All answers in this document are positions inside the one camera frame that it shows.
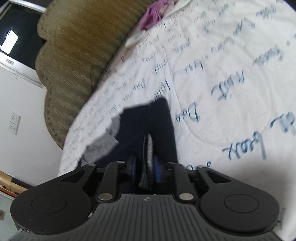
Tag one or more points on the olive tufted headboard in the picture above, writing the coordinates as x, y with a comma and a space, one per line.
80, 40

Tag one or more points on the window with white frame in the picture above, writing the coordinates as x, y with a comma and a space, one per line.
20, 42

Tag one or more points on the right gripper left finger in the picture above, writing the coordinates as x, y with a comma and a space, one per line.
120, 177

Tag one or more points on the white script-printed bedspread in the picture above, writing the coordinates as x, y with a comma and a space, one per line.
227, 70

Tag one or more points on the navy and grey sweater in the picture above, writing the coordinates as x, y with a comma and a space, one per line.
143, 135

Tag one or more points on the wooden gold wardrobe frame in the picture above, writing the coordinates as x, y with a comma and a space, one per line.
12, 186

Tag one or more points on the white wall socket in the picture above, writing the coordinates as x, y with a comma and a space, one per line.
14, 123

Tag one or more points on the purple cloth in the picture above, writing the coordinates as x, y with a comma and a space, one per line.
154, 13

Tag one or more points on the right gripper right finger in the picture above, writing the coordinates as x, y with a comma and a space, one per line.
173, 178

